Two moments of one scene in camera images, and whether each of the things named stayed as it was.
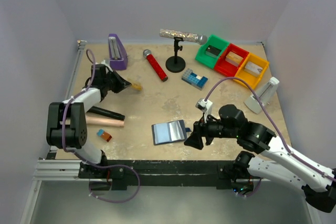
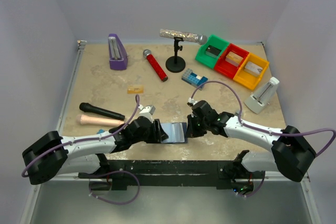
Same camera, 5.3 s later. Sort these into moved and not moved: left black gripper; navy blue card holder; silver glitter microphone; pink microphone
Moved: left black gripper
Not moved: pink microphone; silver glitter microphone; navy blue card holder
